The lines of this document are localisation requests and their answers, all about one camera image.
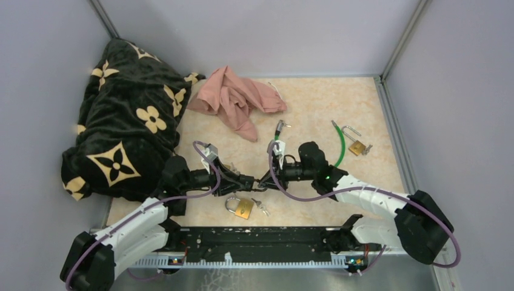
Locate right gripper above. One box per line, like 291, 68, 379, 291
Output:
258, 155, 315, 192

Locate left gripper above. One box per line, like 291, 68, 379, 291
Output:
179, 156, 245, 197

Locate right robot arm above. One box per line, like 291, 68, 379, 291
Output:
263, 140, 462, 269

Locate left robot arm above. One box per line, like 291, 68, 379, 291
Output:
60, 155, 256, 290

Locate pink cloth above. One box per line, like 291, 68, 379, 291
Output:
187, 65, 287, 142

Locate black floral blanket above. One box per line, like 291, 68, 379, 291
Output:
61, 38, 203, 202

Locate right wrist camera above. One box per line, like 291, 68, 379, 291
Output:
270, 139, 285, 170

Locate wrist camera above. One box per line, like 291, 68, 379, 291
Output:
270, 139, 285, 170
201, 144, 218, 163

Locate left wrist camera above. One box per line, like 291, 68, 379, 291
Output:
201, 144, 218, 163

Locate green cable lock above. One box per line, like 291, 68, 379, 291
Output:
274, 119, 345, 167

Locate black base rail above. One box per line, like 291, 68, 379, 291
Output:
162, 227, 365, 263

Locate brass padlock on cable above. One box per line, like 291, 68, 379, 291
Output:
341, 125, 373, 156

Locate aluminium frame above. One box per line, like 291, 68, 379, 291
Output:
72, 0, 462, 291

